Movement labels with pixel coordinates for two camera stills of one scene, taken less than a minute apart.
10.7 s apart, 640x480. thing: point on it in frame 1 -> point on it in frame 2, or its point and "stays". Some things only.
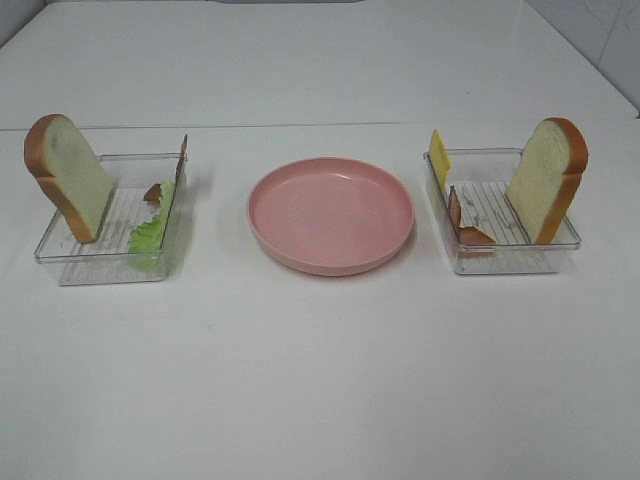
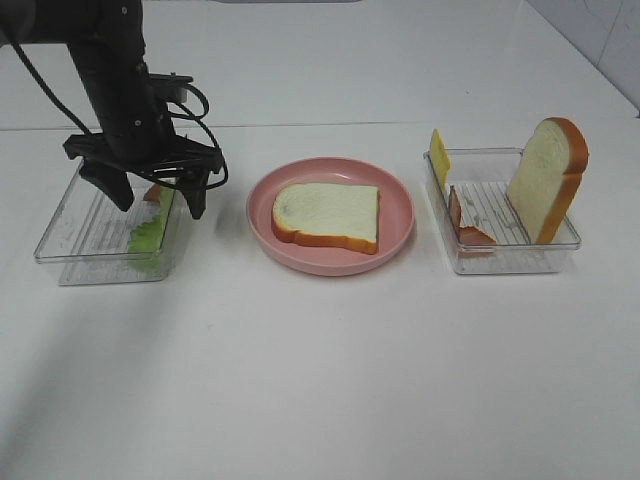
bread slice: (66, 164) -> (341, 215)
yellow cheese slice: (439, 157) stays
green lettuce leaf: (146, 239) stays
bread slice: (545, 181) stays
